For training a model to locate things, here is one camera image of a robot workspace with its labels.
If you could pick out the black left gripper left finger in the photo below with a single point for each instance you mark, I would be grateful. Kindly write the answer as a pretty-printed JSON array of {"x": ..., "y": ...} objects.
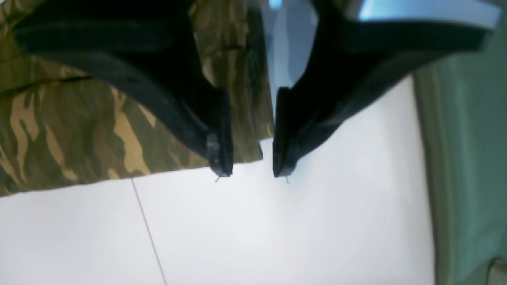
[{"x": 145, "y": 48}]

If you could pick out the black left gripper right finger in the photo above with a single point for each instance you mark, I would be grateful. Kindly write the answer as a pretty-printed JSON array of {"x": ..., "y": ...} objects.
[{"x": 361, "y": 49}]

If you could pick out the camouflage t-shirt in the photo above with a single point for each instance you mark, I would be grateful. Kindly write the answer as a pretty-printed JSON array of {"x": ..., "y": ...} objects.
[{"x": 63, "y": 127}]

